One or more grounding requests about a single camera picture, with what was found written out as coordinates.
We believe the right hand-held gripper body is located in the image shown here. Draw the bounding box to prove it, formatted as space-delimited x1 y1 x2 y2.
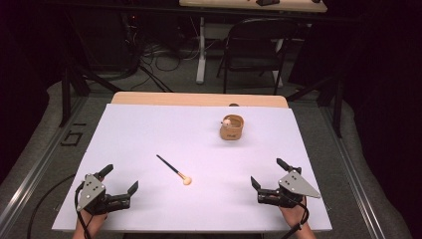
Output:
257 170 322 209

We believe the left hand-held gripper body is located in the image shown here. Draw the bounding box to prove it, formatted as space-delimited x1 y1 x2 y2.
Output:
76 173 132 216

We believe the black-handled wooden spoon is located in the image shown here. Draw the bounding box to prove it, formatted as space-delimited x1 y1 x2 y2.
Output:
155 153 193 186

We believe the tan brush holder cup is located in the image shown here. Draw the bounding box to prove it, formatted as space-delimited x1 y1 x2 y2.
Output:
219 114 245 141

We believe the person's left hand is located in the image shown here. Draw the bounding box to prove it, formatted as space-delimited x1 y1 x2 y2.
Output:
76 211 108 234

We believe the person's right hand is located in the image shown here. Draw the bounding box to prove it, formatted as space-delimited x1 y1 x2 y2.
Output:
279 196 311 231

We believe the white table board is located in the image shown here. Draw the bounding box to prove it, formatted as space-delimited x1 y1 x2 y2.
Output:
52 103 333 233

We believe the black metal stand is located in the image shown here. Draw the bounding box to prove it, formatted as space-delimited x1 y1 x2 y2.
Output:
59 58 124 128
286 75 344 139

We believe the light wooden table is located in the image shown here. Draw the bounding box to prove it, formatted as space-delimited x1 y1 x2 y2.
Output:
110 92 290 109

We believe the black folding chair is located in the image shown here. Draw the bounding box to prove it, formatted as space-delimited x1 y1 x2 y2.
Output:
216 17 301 96

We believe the dark equipment cabinet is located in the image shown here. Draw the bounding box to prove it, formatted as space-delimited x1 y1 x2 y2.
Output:
68 9 142 73

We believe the white table leg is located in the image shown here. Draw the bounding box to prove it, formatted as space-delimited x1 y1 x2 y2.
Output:
195 16 208 85

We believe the wooden background table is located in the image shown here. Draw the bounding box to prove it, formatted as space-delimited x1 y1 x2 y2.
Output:
178 0 328 14

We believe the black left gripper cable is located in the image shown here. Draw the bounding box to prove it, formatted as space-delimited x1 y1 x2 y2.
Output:
75 181 95 239

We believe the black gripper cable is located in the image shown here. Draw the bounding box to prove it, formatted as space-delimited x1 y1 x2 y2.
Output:
75 181 95 239
281 194 312 239

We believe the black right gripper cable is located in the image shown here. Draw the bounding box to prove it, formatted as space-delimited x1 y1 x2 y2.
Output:
281 194 312 239

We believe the black floor cable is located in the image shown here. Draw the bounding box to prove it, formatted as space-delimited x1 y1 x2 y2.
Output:
26 173 77 239

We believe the aluminium floor rail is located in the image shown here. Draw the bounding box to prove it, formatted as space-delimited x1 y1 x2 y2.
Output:
0 96 88 235
318 105 388 239

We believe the bundle of floor cables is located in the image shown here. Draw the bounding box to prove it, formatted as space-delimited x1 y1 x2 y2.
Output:
124 41 201 94

